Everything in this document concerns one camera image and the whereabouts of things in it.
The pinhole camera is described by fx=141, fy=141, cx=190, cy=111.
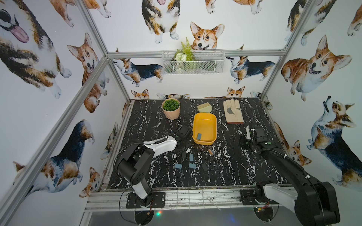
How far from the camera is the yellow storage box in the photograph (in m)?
0.98

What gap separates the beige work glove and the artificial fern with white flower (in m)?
0.49

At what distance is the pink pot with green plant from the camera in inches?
40.3

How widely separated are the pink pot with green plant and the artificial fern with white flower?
0.25 metres

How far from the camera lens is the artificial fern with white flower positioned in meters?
0.81

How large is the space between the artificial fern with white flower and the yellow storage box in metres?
0.38

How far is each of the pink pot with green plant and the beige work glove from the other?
39 centimetres

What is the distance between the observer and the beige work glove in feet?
3.57
